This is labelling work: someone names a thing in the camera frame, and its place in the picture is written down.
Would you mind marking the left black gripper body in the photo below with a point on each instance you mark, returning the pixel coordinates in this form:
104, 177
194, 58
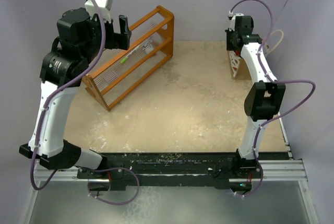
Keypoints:
112, 40

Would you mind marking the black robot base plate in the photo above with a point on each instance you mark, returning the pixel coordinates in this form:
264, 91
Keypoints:
220, 170

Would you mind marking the orange wooden wire rack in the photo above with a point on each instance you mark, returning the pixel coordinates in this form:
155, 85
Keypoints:
110, 81

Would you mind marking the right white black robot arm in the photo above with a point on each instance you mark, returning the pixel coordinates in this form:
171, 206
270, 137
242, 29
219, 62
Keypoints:
264, 99

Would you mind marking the aluminium frame rail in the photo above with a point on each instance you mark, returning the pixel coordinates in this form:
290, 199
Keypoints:
274, 170

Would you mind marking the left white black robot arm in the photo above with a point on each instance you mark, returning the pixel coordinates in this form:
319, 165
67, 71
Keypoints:
80, 39

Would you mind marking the watermelon print canvas bag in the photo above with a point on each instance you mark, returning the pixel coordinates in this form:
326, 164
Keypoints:
238, 67

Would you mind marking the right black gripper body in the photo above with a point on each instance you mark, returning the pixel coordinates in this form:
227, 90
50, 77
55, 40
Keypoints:
230, 35

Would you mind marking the green capped marker pen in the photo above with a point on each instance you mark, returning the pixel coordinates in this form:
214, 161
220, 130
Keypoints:
128, 55

